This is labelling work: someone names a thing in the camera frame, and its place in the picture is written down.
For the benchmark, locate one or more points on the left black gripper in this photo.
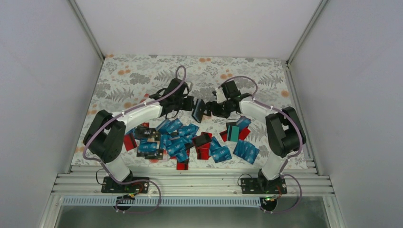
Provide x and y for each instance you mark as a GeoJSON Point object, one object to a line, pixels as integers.
{"type": "Point", "coordinates": [188, 105]}

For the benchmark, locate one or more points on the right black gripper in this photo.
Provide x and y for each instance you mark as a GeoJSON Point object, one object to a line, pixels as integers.
{"type": "Point", "coordinates": [215, 111]}

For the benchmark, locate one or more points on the black leather card holder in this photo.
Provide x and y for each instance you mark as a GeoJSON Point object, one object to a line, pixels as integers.
{"type": "Point", "coordinates": [198, 110]}

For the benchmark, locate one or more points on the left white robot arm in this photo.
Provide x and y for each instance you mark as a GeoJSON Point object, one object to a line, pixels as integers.
{"type": "Point", "coordinates": [105, 136]}

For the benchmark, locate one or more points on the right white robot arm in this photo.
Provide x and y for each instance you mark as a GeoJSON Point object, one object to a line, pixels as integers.
{"type": "Point", "coordinates": [286, 136]}

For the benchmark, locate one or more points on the blue card near teal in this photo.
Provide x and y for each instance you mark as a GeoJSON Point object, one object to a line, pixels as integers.
{"type": "Point", "coordinates": [243, 122]}

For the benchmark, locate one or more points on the black card centre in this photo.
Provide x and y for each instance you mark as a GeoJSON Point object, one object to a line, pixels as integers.
{"type": "Point", "coordinates": [201, 140]}

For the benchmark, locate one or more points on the blue VIP card right-centre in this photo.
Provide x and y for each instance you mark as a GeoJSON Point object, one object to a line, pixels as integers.
{"type": "Point", "coordinates": [221, 154]}

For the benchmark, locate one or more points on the black VIP card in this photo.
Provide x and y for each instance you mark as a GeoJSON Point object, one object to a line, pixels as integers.
{"type": "Point", "coordinates": [143, 133]}

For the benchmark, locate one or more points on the blue VIP card stack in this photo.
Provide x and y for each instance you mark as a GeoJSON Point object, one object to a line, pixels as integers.
{"type": "Point", "coordinates": [247, 151]}

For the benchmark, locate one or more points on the blue VIP card lower left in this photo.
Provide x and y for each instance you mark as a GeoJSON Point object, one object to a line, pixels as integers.
{"type": "Point", "coordinates": [147, 147]}

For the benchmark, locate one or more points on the red card bottom centre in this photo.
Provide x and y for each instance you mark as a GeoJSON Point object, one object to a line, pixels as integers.
{"type": "Point", "coordinates": [182, 165]}

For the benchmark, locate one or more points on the red card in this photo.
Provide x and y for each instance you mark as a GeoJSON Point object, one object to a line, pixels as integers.
{"type": "Point", "coordinates": [129, 142]}
{"type": "Point", "coordinates": [182, 165]}

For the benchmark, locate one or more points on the red card far left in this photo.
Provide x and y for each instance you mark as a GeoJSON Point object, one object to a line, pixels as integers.
{"type": "Point", "coordinates": [129, 142]}

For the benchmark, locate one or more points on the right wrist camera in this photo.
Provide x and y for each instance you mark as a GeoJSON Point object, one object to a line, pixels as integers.
{"type": "Point", "coordinates": [218, 92]}

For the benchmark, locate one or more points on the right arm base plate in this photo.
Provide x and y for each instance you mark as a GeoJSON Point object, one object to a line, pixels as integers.
{"type": "Point", "coordinates": [252, 186]}

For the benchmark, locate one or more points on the grey perforated cable duct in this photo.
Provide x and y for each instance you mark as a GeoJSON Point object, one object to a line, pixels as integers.
{"type": "Point", "coordinates": [148, 201]}

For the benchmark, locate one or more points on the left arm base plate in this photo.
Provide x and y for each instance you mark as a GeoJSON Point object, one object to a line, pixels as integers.
{"type": "Point", "coordinates": [110, 186]}

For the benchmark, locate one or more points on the aluminium rail frame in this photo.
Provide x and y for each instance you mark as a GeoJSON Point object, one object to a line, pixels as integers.
{"type": "Point", "coordinates": [210, 182]}

